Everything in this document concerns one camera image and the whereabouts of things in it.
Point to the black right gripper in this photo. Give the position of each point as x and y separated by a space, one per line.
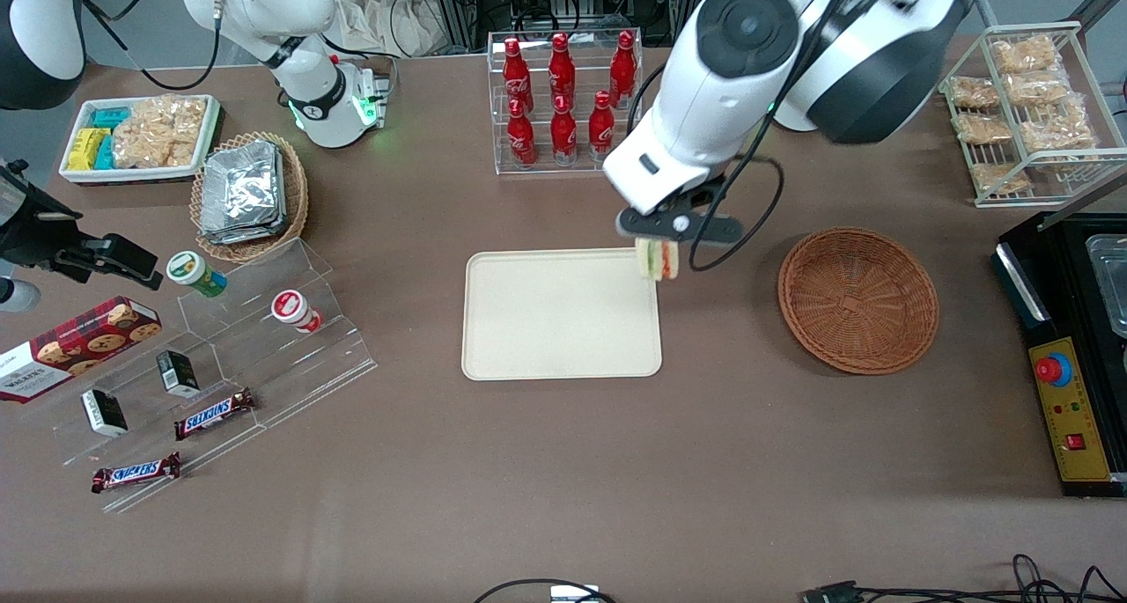
37 231

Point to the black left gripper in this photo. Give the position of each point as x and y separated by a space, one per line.
704 196

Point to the triangular sandwich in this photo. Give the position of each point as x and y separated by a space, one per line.
659 261

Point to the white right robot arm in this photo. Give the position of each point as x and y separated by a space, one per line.
290 22

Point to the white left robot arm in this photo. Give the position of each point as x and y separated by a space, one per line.
748 75

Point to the white rectangular snack tray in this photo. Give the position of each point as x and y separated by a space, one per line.
132 175

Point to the beige rectangular serving tray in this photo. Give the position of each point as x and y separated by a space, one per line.
555 317

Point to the round brown wicker basket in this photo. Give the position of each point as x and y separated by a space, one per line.
858 304

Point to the oval wicker basket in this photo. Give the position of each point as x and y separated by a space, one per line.
295 198

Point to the green lidded snack cup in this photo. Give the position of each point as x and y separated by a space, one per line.
192 270

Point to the red tartan cookie box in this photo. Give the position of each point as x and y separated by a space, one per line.
79 348

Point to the teal snack packet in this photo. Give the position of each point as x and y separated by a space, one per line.
106 154
110 116

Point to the yellow snack packet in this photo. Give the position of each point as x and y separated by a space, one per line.
84 149

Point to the clear rice cracker bag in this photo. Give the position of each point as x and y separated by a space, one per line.
145 150
176 114

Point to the red cola bottle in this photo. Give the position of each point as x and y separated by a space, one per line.
516 79
601 128
564 136
623 73
562 75
521 141

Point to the clear acrylic bottle rack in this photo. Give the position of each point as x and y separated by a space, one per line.
563 170

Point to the small black box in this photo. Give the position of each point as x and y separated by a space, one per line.
104 412
179 374

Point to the silver foil packet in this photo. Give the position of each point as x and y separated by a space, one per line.
242 185
246 236

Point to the brown Snickers bar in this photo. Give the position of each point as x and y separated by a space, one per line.
136 473
214 415

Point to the clear acrylic step display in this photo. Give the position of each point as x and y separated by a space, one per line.
264 365

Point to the red lidded snack cup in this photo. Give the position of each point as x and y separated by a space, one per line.
292 308

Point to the clear bag of crackers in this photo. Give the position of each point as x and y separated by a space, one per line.
999 179
973 94
1057 129
982 128
1037 88
1026 55

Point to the crumpled beige cloth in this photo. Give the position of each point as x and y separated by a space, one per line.
387 13

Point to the black appliance with yellow panel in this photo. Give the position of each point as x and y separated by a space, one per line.
1057 277

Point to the small white device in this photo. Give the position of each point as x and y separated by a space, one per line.
574 594

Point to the red emergency stop button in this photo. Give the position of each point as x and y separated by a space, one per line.
1053 370

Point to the steel pan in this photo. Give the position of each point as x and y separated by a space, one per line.
1111 277

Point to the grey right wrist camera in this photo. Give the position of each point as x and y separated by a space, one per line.
16 295

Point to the grey metal frame bar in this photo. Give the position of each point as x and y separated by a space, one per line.
1096 200

